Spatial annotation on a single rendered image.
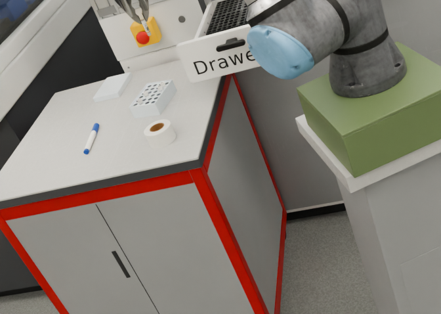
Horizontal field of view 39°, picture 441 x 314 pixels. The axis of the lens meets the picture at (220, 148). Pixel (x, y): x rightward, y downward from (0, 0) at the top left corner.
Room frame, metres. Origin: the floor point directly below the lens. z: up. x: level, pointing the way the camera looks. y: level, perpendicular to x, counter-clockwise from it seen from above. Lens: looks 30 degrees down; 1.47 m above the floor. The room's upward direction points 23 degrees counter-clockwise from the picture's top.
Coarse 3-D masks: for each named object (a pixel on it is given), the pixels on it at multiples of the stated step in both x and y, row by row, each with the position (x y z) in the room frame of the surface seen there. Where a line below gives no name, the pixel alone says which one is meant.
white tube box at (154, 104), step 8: (168, 80) 1.61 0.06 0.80; (144, 88) 1.63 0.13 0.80; (152, 88) 1.61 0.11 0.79; (168, 88) 1.58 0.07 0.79; (152, 96) 1.57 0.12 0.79; (160, 96) 1.53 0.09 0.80; (168, 96) 1.56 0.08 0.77; (136, 104) 1.56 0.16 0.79; (144, 104) 1.52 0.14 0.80; (152, 104) 1.50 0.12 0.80; (160, 104) 1.52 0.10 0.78; (136, 112) 1.54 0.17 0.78; (144, 112) 1.52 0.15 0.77; (152, 112) 1.51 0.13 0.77; (160, 112) 1.51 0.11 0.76
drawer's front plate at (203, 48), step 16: (224, 32) 1.44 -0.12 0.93; (240, 32) 1.42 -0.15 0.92; (176, 48) 1.48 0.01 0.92; (192, 48) 1.47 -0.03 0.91; (208, 48) 1.45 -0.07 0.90; (240, 48) 1.43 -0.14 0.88; (192, 64) 1.47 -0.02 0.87; (208, 64) 1.46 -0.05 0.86; (224, 64) 1.45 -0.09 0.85; (240, 64) 1.43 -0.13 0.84; (256, 64) 1.42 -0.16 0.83; (192, 80) 1.48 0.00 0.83
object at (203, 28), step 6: (216, 0) 1.80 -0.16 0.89; (222, 0) 1.79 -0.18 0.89; (210, 6) 1.78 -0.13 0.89; (204, 12) 1.74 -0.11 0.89; (210, 12) 1.75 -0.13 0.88; (204, 18) 1.69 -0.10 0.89; (210, 18) 1.73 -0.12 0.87; (204, 24) 1.66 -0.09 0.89; (198, 30) 1.62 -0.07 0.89; (204, 30) 1.64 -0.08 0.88; (198, 36) 1.58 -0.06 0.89
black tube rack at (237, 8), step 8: (224, 0) 1.75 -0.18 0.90; (232, 0) 1.73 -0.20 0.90; (240, 0) 1.70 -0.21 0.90; (216, 8) 1.72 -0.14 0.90; (224, 8) 1.69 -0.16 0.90; (232, 8) 1.66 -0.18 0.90; (240, 8) 1.65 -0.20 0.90; (216, 16) 1.65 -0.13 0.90; (224, 16) 1.62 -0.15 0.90; (232, 16) 1.60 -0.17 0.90; (240, 16) 1.58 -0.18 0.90; (216, 24) 1.59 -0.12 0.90; (224, 24) 1.57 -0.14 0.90
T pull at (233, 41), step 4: (228, 40) 1.42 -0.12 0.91; (232, 40) 1.41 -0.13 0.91; (236, 40) 1.41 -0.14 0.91; (240, 40) 1.39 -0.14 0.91; (244, 40) 1.39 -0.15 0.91; (224, 44) 1.41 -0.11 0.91; (228, 44) 1.40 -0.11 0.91; (232, 44) 1.40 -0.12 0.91; (236, 44) 1.39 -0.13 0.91; (240, 44) 1.39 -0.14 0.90; (244, 44) 1.39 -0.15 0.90; (216, 48) 1.41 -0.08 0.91; (220, 48) 1.41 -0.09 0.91; (224, 48) 1.40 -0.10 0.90; (228, 48) 1.40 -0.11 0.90; (232, 48) 1.40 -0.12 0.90
